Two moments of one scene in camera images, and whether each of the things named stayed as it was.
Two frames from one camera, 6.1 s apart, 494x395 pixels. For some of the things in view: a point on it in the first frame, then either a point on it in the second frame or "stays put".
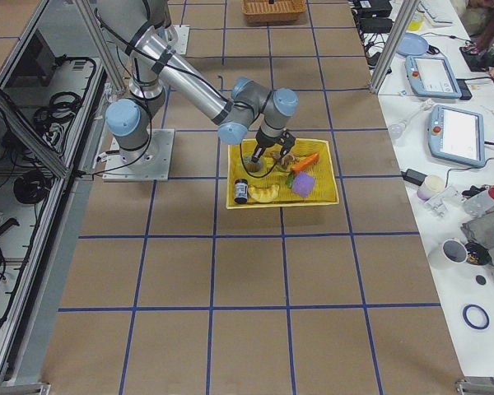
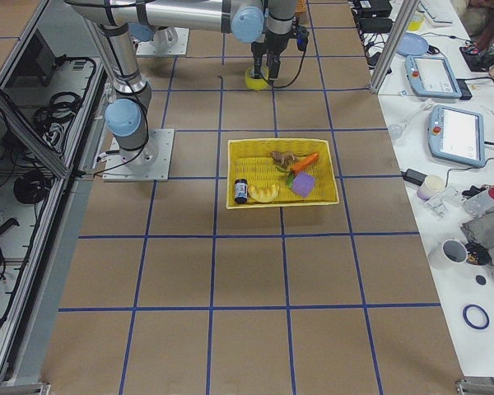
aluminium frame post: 406,12 stays put
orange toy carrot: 301,165 stays put
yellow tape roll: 252,166 → 254,83
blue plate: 412,44 stays put
